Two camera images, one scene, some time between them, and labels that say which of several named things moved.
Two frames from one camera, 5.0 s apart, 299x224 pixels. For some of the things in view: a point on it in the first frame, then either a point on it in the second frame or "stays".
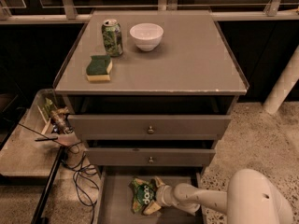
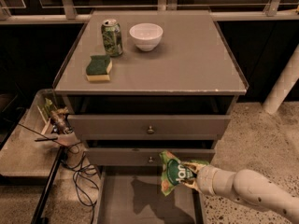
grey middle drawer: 149,157 stays
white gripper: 163,194 to 206,178
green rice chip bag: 143,193 to 174,171
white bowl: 147,35 stays
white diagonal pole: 288,81 stays
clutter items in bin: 59,118 stays
